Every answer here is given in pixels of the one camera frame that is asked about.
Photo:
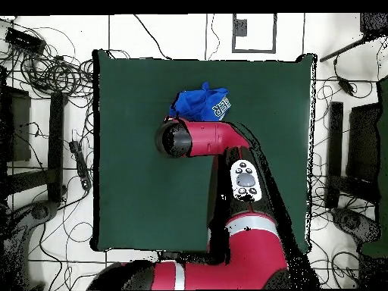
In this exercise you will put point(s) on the blue printed t-shirt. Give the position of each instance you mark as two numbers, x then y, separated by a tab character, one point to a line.
197	103

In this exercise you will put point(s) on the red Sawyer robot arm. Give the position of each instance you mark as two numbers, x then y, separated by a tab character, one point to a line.
242	251

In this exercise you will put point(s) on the black tripod stand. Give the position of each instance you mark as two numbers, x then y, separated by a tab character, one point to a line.
374	24

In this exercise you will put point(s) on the black power strip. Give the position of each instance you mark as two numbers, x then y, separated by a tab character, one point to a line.
81	165

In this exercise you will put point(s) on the grey square floor frame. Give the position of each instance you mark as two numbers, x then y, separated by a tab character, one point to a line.
254	50

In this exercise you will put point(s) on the dark flat panel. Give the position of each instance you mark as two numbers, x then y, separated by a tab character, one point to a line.
363	136
19	127

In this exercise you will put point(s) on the dark stand base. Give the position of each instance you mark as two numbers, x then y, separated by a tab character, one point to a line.
39	210
348	219

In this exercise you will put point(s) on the black power adapter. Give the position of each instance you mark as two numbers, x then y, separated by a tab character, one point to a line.
346	85

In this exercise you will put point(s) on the black upright bar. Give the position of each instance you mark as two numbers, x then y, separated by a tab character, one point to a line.
336	136
56	145

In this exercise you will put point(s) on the green cloth of neighbouring table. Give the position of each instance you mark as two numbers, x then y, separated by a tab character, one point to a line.
384	121

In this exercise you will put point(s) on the dark green table cloth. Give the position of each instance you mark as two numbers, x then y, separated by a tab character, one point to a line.
136	197

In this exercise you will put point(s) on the black electronics box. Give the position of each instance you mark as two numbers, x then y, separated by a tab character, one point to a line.
25	40

